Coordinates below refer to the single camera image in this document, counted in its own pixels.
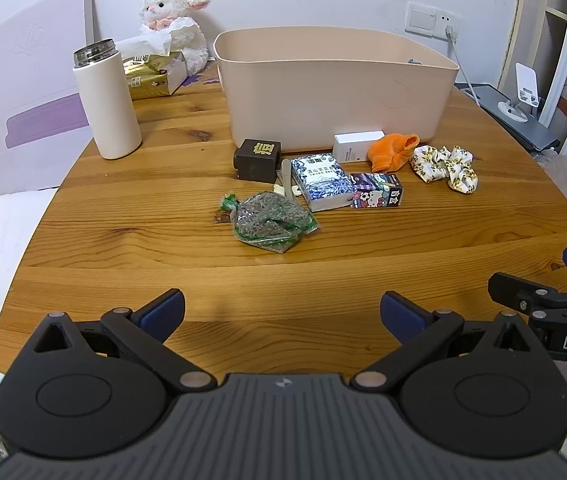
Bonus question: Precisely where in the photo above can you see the gold tissue box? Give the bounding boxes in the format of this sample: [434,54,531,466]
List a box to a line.
[115,17,200,101]

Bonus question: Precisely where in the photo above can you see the small white box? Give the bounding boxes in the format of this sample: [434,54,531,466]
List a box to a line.
[333,130,385,164]

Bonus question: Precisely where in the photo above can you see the small black box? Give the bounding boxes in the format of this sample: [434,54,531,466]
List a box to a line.
[233,138,282,184]

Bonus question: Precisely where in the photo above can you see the grey laptop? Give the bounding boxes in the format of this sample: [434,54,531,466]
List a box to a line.
[455,82,562,152]

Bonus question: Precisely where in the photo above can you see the beige plastic storage bin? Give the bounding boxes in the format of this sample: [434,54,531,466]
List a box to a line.
[212,26,461,155]

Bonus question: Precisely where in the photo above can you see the white plug and cable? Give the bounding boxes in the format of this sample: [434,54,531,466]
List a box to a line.
[444,24,485,107]

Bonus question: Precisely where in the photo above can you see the blue white patterned box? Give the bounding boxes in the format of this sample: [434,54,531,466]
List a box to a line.
[290,153,355,213]

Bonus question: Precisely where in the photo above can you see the green clear snack bag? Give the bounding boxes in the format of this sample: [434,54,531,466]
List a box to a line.
[220,191,321,254]

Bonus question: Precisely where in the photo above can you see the white pillow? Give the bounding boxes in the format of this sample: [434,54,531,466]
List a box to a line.
[0,188,59,317]

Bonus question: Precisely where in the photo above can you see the white wall switch socket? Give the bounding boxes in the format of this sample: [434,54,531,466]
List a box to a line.
[405,2,463,40]

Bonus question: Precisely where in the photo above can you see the white thermos bottle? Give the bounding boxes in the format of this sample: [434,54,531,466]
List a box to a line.
[72,38,143,161]

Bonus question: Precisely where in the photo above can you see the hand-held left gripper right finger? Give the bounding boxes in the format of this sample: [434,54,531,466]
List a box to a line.
[353,290,548,394]

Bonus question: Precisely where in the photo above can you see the white shelf unit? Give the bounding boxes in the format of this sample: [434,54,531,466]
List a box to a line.
[495,0,567,161]

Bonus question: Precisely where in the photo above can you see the orange cloth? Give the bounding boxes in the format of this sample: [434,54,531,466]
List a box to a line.
[366,132,421,173]

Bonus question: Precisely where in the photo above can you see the beige strip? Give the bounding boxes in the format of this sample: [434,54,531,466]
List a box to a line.
[274,158,305,201]

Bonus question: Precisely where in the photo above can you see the pink white headboard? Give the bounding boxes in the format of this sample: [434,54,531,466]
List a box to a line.
[0,0,97,206]

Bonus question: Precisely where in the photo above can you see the white floral scrunchie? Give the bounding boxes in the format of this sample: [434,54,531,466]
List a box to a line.
[409,144,479,195]

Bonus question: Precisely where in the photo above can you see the white phone stand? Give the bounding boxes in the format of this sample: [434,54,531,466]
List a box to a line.
[497,63,541,122]

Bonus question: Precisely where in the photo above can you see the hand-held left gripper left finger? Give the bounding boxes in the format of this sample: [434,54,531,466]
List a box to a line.
[28,288,217,395]

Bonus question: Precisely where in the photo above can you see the white plush lamb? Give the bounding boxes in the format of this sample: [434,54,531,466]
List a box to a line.
[138,0,212,77]

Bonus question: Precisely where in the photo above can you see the purple cartoon box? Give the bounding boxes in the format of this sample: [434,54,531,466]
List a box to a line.
[349,172,405,210]

